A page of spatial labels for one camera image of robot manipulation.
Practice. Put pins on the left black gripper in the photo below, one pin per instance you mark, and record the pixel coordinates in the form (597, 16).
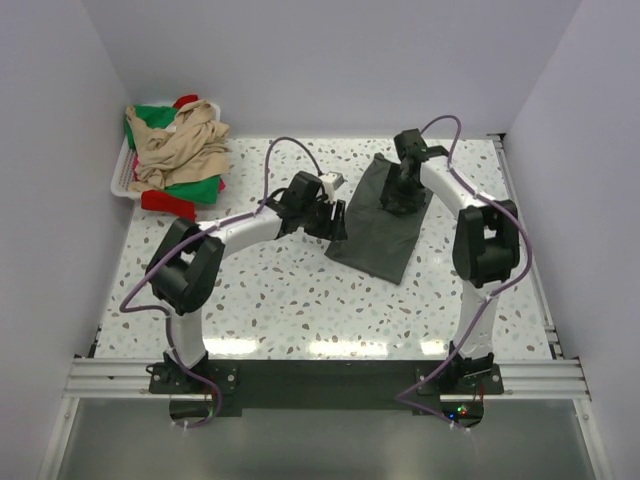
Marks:
(333, 229)

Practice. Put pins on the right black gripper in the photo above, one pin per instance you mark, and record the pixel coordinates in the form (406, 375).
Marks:
(411, 202)

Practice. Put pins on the dark grey t shirt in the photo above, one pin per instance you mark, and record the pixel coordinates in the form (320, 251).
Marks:
(378, 243)

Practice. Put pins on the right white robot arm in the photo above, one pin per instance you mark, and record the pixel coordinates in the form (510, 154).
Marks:
(486, 250)

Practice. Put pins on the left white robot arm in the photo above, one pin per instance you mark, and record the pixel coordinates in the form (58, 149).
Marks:
(184, 269)

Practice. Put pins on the green t shirt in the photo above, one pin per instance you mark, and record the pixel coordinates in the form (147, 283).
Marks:
(180, 149)

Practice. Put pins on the beige t shirt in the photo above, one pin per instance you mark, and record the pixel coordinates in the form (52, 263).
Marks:
(194, 150)

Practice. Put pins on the white plastic basket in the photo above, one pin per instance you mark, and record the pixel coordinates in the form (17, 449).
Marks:
(123, 174)

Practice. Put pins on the red t shirt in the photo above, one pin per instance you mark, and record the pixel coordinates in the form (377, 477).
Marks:
(179, 199)

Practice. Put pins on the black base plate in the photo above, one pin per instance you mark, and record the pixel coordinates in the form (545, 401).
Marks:
(462, 410)

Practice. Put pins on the aluminium frame rail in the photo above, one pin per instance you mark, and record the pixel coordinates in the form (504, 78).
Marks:
(530, 380)

